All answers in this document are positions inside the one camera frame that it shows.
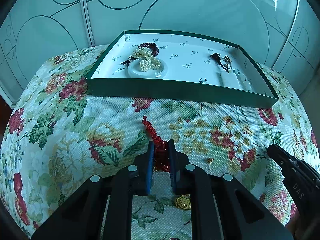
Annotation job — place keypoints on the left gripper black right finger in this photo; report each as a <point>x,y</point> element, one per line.
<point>173,164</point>

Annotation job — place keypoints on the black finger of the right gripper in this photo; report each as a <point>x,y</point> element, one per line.
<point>280,156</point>

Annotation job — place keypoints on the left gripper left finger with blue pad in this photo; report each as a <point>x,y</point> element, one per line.
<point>149,168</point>

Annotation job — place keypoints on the red knot cord charm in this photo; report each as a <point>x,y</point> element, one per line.
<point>161,154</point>

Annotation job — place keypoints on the red knot cord gold pendant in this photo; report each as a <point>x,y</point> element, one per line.
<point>183,202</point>

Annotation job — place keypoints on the small gold earring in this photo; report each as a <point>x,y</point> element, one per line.
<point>209,160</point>

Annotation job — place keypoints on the white jade bangle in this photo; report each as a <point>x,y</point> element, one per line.
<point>135,72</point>

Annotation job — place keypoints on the green jewelry box tray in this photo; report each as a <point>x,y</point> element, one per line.
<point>194,65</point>

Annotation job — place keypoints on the glass sliding wardrobe doors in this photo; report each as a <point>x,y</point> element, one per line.
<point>282,34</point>

